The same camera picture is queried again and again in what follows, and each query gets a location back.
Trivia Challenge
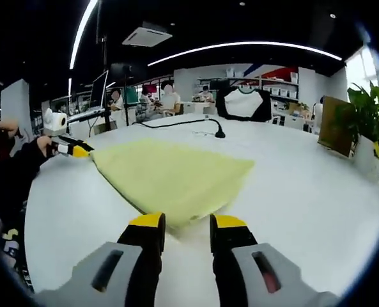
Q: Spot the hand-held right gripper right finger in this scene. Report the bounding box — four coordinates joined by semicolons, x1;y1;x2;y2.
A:
209;213;340;307

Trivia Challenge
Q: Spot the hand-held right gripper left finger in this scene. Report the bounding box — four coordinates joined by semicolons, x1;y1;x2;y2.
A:
35;211;167;307

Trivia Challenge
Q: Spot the yellow blue grey garment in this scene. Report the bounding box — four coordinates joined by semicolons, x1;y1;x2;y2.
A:
89;138;256;230

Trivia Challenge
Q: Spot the person's left hand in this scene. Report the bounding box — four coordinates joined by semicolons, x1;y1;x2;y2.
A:
35;136;54;158

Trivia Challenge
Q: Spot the open laptop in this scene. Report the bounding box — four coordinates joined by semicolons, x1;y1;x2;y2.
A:
66;70;110;121

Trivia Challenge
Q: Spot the teal board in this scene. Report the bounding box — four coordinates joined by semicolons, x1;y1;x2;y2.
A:
124;86;139;105

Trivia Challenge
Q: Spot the ceiling light strip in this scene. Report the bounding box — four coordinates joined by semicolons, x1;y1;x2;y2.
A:
147;40;343;67
69;0;99;70

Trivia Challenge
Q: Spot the person's black printed shirt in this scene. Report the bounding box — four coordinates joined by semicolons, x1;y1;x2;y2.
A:
0;204;35;295

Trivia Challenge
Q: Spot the black gooseneck microphone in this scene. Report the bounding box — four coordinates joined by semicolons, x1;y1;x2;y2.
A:
140;118;227;139

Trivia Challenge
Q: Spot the ceiling air conditioner unit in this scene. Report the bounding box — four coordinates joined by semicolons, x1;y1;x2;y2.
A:
121;21;173;48

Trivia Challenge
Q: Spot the black white raglan shirt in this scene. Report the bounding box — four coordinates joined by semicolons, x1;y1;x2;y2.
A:
216;88;272;123

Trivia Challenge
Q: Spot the brown cardboard board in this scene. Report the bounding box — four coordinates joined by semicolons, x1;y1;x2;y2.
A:
316;95;356;158

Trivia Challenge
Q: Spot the shelf with white bins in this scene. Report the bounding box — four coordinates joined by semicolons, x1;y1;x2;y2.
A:
226;67;300;100

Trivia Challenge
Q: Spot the green potted plant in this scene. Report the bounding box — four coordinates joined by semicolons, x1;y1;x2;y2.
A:
334;81;379;183

